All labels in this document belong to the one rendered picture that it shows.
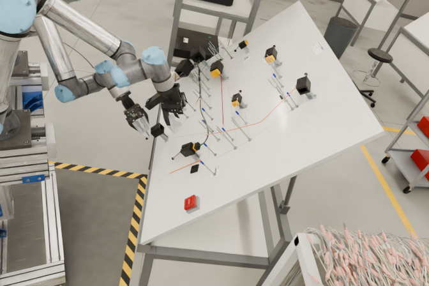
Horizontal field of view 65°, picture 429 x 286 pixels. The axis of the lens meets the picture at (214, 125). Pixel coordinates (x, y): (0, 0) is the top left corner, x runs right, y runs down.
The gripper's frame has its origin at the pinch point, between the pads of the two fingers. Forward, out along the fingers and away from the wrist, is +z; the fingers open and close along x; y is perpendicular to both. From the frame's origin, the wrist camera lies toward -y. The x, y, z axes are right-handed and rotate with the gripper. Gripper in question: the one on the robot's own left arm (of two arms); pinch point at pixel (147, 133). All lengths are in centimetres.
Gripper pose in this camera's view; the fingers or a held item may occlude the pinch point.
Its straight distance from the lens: 151.6
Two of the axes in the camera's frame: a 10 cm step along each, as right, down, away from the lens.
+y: 3.1, 1.2, -9.4
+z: 4.9, 8.3, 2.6
